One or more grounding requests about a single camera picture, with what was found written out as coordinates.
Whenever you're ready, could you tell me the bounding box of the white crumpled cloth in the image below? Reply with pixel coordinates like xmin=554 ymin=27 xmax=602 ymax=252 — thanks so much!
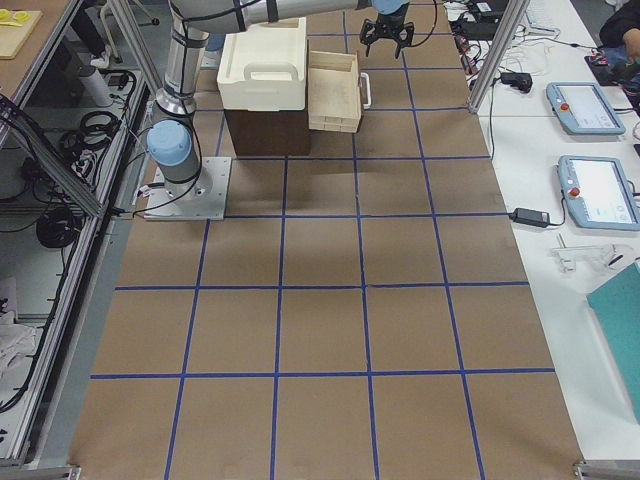
xmin=0 ymin=277 xmax=35 ymax=386

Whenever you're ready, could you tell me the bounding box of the white drawer handle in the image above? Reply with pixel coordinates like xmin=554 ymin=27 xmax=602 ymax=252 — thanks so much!
xmin=359 ymin=72 xmax=372 ymax=110

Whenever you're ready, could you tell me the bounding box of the light wooden pulled-out drawer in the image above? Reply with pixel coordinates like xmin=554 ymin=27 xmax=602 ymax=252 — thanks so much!
xmin=307 ymin=50 xmax=362 ymax=133

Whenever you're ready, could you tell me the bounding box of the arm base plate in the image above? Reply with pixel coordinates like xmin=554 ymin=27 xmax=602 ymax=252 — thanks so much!
xmin=143 ymin=157 xmax=232 ymax=221

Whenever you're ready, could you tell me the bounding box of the teach pendant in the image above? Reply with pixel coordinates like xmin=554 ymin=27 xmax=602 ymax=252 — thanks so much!
xmin=546 ymin=82 xmax=626 ymax=135
xmin=557 ymin=155 xmax=639 ymax=231

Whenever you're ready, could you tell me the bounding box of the clear acrylic part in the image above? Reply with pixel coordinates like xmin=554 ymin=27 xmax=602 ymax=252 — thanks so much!
xmin=550 ymin=235 xmax=636 ymax=273

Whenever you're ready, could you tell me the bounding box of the dark wooden drawer cabinet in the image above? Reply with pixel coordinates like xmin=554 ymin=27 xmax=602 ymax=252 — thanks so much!
xmin=224 ymin=109 xmax=311 ymax=157

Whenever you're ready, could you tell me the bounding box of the far teach pendant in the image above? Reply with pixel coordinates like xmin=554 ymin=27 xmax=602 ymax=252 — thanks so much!
xmin=546 ymin=82 xmax=626 ymax=135

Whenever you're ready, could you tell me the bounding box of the white plastic tray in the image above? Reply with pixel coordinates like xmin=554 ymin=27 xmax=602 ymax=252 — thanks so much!
xmin=217 ymin=17 xmax=307 ymax=111

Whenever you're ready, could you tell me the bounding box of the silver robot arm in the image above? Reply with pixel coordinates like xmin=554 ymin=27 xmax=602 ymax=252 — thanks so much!
xmin=147 ymin=1 xmax=414 ymax=202

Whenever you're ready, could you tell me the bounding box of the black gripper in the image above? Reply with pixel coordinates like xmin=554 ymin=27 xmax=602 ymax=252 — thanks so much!
xmin=359 ymin=13 xmax=415 ymax=59

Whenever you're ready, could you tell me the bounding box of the wooden board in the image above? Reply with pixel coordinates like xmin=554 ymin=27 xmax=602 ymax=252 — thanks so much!
xmin=0 ymin=8 xmax=43 ymax=60

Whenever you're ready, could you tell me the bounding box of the aluminium frame post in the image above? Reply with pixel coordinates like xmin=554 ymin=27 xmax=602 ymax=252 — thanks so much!
xmin=468 ymin=0 xmax=529 ymax=114

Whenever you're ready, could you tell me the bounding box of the black power adapter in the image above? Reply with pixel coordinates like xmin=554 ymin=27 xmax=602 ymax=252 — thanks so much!
xmin=509 ymin=207 xmax=551 ymax=228

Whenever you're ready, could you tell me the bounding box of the near teach pendant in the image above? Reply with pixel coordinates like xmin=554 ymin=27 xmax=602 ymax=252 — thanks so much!
xmin=557 ymin=155 xmax=639 ymax=231

